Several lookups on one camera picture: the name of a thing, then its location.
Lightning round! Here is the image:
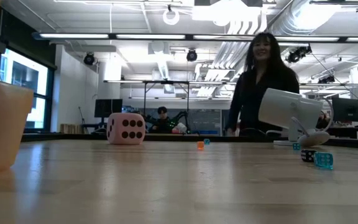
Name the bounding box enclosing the pink foam die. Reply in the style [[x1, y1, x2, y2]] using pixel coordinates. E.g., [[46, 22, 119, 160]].
[[106, 112, 146, 146]]

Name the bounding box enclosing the small black die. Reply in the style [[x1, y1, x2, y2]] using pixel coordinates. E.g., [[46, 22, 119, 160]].
[[300, 149, 317, 163]]

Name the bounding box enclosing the orange plastic tray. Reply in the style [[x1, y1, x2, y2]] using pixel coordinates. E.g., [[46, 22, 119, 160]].
[[0, 74, 35, 175]]

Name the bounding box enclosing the seated person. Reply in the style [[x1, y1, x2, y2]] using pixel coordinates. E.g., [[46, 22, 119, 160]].
[[150, 106, 175, 134]]

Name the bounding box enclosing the black framed table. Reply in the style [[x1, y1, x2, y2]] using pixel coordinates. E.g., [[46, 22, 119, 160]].
[[298, 82, 358, 134], [103, 80, 190, 134]]

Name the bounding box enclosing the black computer monitor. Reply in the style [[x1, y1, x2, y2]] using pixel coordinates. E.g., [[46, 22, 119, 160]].
[[332, 96, 358, 123], [94, 98, 123, 118]]

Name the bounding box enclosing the black curved clamp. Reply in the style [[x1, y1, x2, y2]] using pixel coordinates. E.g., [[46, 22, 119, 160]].
[[239, 128, 267, 138]]

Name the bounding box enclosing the standing person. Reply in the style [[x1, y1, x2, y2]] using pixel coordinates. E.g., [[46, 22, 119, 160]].
[[225, 32, 300, 138]]

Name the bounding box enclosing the wooden crate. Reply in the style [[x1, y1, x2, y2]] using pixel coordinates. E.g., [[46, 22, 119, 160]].
[[60, 123, 83, 134]]

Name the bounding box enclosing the black spotlight cluster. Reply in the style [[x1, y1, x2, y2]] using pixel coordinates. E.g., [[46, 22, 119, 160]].
[[285, 45, 313, 64]]

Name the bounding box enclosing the window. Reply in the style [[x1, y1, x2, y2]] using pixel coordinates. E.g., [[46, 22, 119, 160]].
[[0, 46, 55, 131]]

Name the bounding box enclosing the black aluminium table frame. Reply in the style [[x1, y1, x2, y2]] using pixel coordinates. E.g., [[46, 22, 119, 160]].
[[20, 133, 358, 151]]

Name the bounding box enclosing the white hanging ring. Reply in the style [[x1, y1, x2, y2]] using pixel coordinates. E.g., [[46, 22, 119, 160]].
[[162, 8, 180, 26]]

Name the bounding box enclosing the white camera on stand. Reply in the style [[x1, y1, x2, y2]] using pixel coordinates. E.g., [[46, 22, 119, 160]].
[[258, 88, 334, 148]]

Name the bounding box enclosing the silver ventilation duct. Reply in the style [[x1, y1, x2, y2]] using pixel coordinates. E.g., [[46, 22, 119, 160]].
[[233, 0, 349, 66]]

